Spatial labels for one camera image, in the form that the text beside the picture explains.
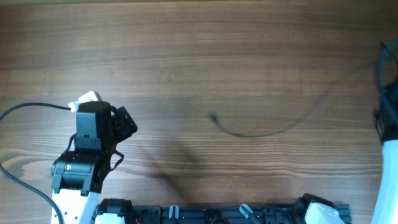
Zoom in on thin black USB cable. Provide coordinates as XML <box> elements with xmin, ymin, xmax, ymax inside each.
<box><xmin>208</xmin><ymin>62</ymin><xmax>377</xmax><ymax>139</ymax></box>
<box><xmin>371</xmin><ymin>42</ymin><xmax>398</xmax><ymax>144</ymax></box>

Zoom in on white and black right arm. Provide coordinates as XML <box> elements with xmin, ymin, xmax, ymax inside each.
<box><xmin>371</xmin><ymin>81</ymin><xmax>397</xmax><ymax>224</ymax></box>

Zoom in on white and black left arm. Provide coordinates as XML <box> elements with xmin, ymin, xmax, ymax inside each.
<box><xmin>51</xmin><ymin>101</ymin><xmax>137</xmax><ymax>223</ymax></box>

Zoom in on black base rail with clips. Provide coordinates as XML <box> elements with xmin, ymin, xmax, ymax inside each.
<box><xmin>90</xmin><ymin>194</ymin><xmax>352</xmax><ymax>224</ymax></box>

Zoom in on thick black left camera cable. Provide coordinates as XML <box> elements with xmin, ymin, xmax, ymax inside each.
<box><xmin>0</xmin><ymin>102</ymin><xmax>72</xmax><ymax>224</ymax></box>

